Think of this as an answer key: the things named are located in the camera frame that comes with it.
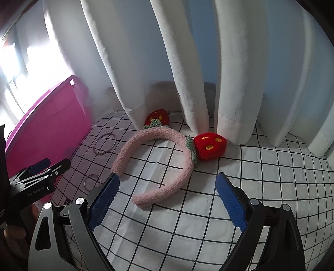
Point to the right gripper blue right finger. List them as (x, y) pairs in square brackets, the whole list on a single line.
[(233, 205)]

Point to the large thin metal bangle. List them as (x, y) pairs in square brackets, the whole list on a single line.
[(104, 144)]

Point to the white curtain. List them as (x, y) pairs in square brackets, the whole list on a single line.
[(244, 62)]

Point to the person left hand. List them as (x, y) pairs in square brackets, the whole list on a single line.
[(14, 242)]

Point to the black white checkered tablecloth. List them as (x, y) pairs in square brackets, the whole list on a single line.
[(192, 230)]

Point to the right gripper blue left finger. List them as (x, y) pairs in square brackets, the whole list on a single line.
[(100, 199)]

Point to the small thin metal bangle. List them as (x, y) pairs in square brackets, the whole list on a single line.
[(92, 181)]

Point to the pink plastic tub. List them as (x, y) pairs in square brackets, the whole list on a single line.
[(51, 129)]

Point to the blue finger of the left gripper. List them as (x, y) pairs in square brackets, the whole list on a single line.
[(40, 166)]

